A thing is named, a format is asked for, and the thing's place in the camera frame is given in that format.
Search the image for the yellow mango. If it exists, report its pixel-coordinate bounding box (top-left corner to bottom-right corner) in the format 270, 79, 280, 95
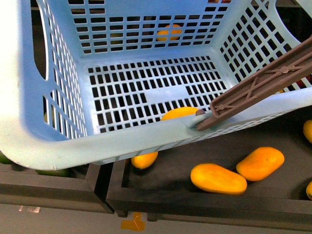
161, 107, 199, 121
236, 147, 285, 182
190, 163, 247, 195

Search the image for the light blue plastic basket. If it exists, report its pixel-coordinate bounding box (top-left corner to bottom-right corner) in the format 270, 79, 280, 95
0, 0, 312, 170

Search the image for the brown basket handle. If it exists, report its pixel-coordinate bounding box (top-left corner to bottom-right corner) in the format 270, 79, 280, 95
196, 38, 312, 131

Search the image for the yellow mango on tray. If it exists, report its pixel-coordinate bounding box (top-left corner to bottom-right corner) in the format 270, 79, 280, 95
190, 163, 247, 195

